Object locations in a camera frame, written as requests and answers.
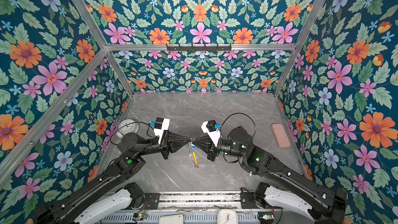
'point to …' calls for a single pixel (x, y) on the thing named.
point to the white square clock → (227, 216)
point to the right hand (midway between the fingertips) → (194, 140)
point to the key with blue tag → (193, 145)
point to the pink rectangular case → (281, 135)
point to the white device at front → (174, 219)
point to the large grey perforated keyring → (192, 150)
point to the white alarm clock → (126, 126)
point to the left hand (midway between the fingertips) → (188, 141)
